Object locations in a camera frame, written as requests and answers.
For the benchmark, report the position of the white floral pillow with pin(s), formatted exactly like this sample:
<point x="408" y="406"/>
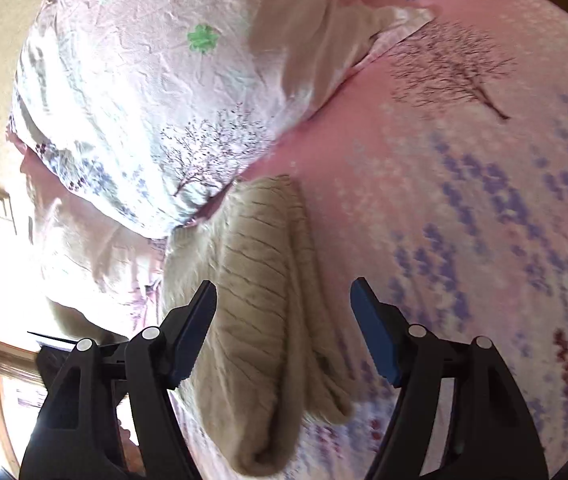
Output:
<point x="93" y="270"/>

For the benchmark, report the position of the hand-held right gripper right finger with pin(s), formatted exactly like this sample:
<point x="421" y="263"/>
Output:
<point x="380" y="342"/>

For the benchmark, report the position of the wall fixture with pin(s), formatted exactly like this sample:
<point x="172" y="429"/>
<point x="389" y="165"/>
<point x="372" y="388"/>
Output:
<point x="2" y="210"/>

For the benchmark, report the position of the pink floral bed sheet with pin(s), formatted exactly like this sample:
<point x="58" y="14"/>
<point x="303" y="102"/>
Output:
<point x="464" y="210"/>

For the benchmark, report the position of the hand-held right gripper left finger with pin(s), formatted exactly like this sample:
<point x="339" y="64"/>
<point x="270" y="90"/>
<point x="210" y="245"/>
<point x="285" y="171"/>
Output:
<point x="194" y="340"/>

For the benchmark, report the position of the white pillow with tree print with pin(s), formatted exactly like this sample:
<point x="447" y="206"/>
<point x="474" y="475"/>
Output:
<point x="153" y="90"/>

